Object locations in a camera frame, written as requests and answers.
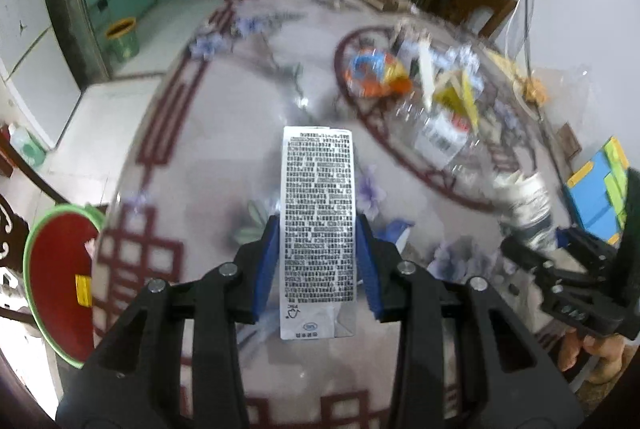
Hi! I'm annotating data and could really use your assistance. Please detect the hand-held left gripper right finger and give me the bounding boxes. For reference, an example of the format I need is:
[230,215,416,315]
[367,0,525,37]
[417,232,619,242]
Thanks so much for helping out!
[356,215,583,429]

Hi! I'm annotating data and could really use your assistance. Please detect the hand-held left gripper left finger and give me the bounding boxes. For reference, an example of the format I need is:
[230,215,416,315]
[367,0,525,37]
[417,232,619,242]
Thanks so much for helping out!
[55,215,280,429]

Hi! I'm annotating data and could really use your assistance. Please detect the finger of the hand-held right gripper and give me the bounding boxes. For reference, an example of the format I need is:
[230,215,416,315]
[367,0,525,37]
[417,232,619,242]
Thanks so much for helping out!
[552,226,616,261]
[500,236,556,281]

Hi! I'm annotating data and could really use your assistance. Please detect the silver white milk carton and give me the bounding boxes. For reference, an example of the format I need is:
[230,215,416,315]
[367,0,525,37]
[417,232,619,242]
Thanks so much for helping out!
[280,126,358,341]

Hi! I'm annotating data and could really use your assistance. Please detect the red basin with green rim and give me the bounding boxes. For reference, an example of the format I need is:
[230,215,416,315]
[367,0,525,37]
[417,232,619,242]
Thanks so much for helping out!
[22,204,107,370]

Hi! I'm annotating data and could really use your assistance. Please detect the person's right hand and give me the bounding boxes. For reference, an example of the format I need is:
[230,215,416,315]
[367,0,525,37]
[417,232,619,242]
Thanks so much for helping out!
[557,329,628,385]

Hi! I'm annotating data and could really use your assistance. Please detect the blue yellow book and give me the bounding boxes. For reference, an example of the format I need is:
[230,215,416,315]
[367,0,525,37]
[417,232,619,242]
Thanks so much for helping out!
[565,136,630,246]

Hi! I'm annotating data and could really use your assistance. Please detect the clear plastic bottle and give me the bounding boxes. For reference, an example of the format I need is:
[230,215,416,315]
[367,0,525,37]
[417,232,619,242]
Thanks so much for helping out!
[395,89,506,190]

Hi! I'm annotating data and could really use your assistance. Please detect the clear plastic bag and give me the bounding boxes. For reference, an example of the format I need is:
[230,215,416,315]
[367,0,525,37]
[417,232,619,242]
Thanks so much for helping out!
[515,69,591,110]

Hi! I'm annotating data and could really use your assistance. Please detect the yellow purple snack packet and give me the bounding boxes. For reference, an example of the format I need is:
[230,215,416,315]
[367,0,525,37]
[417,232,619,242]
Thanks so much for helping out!
[75,275,93,308]

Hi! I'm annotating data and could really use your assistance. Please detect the yellow paper sheet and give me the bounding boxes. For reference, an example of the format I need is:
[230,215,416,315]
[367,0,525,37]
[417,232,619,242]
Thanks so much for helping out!
[487,49,526,80]

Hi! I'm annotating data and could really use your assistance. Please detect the orange snack bag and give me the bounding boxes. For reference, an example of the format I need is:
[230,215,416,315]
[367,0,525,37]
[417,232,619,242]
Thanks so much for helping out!
[345,49,413,98]

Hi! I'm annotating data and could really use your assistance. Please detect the white folded card strip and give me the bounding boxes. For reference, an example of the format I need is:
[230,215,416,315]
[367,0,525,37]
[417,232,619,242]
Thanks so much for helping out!
[417,41,436,110]

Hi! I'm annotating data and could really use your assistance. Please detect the carved wooden chair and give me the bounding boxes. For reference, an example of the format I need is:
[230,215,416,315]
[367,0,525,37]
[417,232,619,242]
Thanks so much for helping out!
[0,129,71,410]

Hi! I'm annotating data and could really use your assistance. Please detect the crumpled beige paper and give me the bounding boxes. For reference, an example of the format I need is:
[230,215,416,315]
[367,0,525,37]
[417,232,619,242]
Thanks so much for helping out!
[392,21,431,44]

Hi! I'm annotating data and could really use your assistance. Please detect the plain wooden chair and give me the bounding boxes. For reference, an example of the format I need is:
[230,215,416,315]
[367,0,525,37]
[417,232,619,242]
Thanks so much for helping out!
[435,0,518,40]

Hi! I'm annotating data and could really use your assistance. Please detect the green plastic bottle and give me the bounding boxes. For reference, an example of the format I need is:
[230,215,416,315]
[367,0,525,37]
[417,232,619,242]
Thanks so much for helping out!
[10,124,47,167]

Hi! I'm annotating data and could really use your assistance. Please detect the green yellow waste bin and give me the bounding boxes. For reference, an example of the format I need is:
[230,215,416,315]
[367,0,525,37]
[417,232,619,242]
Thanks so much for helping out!
[105,17,141,64]

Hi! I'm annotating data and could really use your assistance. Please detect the white refrigerator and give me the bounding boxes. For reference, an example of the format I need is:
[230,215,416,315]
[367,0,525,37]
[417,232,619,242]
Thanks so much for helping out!
[0,0,83,152]

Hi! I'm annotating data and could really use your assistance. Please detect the white charging cable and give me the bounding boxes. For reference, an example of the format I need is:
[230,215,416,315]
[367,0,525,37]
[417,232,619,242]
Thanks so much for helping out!
[505,0,546,120]

